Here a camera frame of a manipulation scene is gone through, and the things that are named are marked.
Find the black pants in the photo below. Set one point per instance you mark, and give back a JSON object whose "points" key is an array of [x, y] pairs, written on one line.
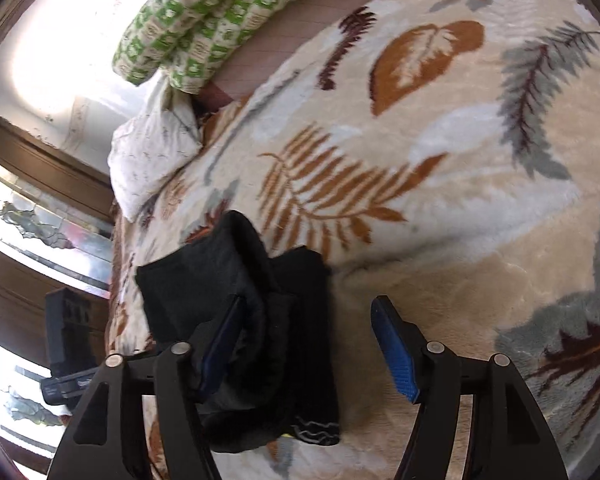
{"points": [[240, 270]]}

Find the green patterned folded quilt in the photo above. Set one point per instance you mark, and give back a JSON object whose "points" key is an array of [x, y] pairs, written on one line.
{"points": [[205, 15]]}

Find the cream leaf print blanket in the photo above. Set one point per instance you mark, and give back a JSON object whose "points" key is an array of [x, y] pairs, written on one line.
{"points": [[480, 170]]}

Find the white pillow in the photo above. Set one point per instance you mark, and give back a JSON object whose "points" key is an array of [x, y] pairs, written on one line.
{"points": [[147, 155]]}

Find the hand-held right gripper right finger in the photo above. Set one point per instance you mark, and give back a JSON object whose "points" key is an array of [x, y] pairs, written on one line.
{"points": [[397, 350]]}

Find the pink bed sheet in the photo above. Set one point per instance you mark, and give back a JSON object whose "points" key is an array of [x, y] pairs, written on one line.
{"points": [[290, 25]]}

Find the brown wooden glazed door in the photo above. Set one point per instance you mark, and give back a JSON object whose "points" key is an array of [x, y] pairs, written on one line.
{"points": [[25, 280]]}

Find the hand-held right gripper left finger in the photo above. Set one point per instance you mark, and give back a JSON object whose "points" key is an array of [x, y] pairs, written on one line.
{"points": [[225, 340]]}

